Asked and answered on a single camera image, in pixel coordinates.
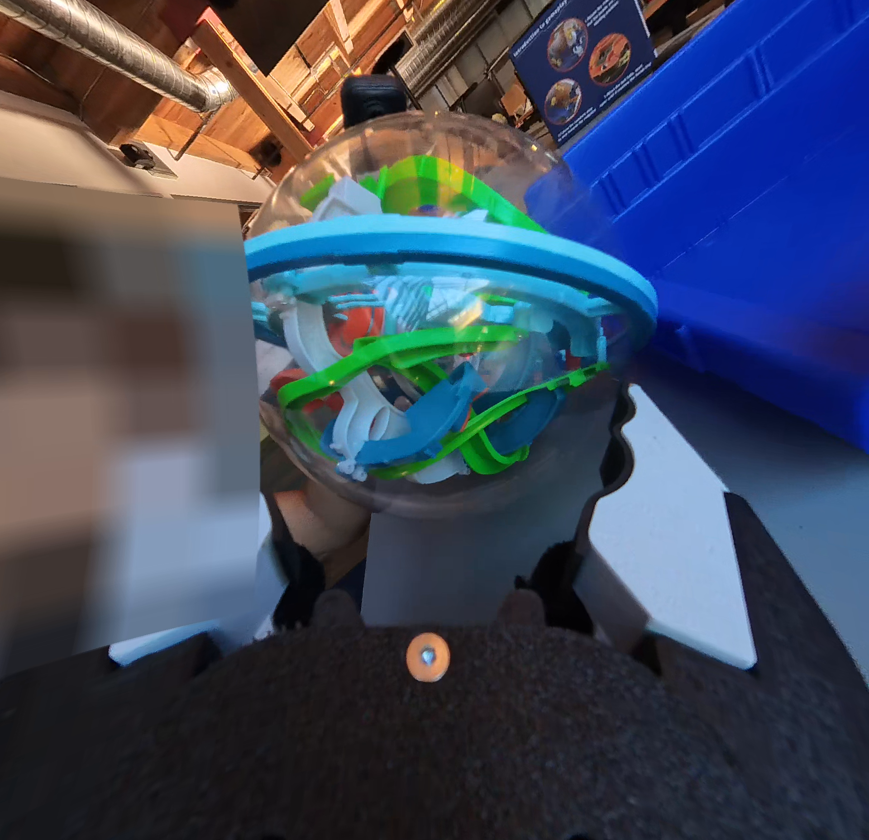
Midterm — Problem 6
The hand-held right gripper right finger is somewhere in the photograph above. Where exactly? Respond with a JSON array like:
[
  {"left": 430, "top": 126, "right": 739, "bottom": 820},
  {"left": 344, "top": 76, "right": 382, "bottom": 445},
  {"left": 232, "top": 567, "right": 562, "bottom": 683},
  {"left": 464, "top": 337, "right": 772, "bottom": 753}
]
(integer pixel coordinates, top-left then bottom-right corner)
[{"left": 570, "top": 382, "right": 759, "bottom": 671}]

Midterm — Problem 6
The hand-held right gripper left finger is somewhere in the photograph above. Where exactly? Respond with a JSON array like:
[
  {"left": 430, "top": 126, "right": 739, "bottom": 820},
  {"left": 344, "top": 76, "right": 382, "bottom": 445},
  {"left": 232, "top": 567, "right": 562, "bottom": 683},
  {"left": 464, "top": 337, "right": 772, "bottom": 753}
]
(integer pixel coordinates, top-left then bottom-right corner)
[{"left": 109, "top": 504, "right": 291, "bottom": 666}]

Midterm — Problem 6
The clear plastic maze ball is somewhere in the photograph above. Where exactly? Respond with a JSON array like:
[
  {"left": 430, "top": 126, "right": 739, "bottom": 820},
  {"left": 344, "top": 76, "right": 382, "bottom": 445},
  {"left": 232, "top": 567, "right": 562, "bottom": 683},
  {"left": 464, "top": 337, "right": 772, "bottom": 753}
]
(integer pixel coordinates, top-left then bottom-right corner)
[{"left": 243, "top": 110, "right": 659, "bottom": 519}]

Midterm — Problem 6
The person's left forearm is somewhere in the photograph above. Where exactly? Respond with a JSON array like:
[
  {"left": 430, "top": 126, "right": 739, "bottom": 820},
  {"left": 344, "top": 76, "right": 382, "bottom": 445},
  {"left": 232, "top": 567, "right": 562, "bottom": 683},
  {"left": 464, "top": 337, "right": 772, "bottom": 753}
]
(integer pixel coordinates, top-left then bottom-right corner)
[{"left": 272, "top": 480, "right": 371, "bottom": 573}]

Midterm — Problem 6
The dark blue printed game box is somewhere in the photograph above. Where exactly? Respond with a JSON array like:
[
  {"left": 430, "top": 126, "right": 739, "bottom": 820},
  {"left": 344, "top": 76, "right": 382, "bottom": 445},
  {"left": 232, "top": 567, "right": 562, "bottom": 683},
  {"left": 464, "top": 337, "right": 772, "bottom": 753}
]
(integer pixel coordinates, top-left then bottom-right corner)
[{"left": 509, "top": 0, "right": 657, "bottom": 150}]

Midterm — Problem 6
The blue plastic bin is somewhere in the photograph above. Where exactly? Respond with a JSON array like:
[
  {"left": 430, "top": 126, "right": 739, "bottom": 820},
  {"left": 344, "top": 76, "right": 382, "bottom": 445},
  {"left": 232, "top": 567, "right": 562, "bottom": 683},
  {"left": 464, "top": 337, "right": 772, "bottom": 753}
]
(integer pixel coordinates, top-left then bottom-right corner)
[{"left": 526, "top": 0, "right": 869, "bottom": 451}]

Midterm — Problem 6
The silver ventilation duct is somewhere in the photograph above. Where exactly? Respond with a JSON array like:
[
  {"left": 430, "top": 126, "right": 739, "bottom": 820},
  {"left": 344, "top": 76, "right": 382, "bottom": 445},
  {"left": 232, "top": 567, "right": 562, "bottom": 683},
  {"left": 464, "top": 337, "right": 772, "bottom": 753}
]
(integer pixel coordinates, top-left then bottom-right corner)
[
  {"left": 0, "top": 0, "right": 240, "bottom": 116},
  {"left": 394, "top": 0, "right": 544, "bottom": 104}
]

